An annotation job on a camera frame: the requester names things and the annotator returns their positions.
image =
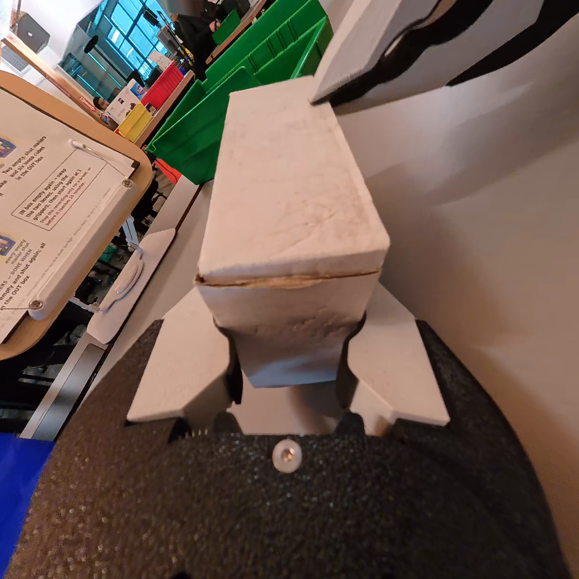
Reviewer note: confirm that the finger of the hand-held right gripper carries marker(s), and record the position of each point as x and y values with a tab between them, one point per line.
429	77
362	45

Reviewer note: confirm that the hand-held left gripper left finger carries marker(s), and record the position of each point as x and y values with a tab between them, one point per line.
176	371

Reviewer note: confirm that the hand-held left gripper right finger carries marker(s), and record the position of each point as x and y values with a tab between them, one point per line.
398	371

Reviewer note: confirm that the white cardboard mailer box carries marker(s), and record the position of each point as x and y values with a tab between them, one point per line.
289	181

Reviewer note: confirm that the blue plastic bin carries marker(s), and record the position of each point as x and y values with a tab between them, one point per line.
18	475

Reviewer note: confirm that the green plastic bin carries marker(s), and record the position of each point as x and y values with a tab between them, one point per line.
280	40
190	135

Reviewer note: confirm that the grey desk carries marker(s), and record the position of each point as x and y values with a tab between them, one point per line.
475	226

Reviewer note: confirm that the instruction sheet on clipboard stand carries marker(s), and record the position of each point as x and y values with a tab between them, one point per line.
22	343

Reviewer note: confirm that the red plastic bin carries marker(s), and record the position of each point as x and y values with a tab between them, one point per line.
165	88

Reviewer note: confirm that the printed instruction sheet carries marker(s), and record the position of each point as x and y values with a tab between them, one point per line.
59	181

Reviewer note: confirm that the yellow plastic bin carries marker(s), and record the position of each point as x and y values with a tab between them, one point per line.
135	122

